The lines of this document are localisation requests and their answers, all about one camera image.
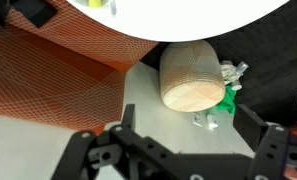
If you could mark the beige round pouf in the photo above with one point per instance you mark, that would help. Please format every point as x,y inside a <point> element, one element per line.
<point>191,76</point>

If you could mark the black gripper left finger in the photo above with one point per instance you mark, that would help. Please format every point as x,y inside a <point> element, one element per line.
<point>128,116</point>

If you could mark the orange patterned sofa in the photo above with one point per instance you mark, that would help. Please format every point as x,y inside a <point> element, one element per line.
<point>54,73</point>

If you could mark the green plastic bag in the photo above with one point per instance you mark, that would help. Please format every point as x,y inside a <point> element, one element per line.
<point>228,100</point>

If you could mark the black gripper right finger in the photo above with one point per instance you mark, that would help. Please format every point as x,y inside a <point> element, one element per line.
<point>251,128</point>

